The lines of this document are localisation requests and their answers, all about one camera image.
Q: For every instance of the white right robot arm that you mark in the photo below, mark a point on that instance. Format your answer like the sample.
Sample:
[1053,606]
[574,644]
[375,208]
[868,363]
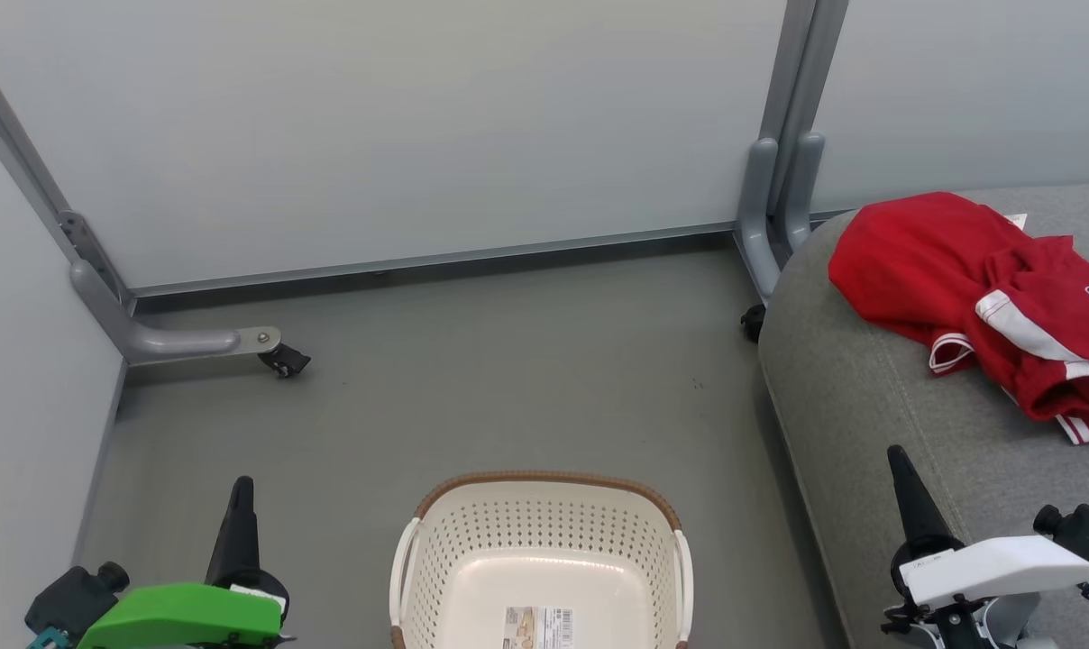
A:
[1013,626]

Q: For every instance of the cream perforated laundry basket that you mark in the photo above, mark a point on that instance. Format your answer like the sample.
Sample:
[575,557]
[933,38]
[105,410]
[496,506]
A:
[544,541]

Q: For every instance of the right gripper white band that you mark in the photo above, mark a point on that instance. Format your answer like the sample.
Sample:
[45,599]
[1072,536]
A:
[995,563]

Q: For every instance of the grey fabric sofa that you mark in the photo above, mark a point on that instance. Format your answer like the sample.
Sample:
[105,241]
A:
[869,424]

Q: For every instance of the grey partition bottom rail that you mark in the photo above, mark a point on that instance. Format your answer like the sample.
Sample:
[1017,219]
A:
[436,261]

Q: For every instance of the long grey partition foot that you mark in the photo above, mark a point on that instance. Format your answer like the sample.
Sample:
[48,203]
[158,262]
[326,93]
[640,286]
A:
[175,341]

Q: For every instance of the black caster beside sofa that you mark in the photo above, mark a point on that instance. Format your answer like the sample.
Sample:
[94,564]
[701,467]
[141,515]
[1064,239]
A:
[754,323]

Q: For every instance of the upright grey partition post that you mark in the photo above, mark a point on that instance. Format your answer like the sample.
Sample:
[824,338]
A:
[801,72]

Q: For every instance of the slanted grey partition post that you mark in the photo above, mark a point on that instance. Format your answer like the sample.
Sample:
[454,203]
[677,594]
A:
[31,180]

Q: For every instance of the printed label in basket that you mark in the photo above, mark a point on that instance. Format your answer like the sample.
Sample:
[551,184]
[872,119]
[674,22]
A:
[538,628]

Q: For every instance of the red basketball jersey white trim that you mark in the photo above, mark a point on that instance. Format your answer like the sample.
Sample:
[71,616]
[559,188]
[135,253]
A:
[923,261]

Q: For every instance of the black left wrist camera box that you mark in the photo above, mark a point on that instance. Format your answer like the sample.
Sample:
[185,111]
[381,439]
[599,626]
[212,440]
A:
[71,599]

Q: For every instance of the black caster on long foot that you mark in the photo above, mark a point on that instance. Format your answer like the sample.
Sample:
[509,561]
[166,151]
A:
[286,361]

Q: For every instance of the curved grey partition foot pair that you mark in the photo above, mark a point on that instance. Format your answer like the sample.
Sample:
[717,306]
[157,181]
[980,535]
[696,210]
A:
[765,225]

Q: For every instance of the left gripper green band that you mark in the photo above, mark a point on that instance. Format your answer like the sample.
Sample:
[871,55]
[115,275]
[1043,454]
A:
[184,617]

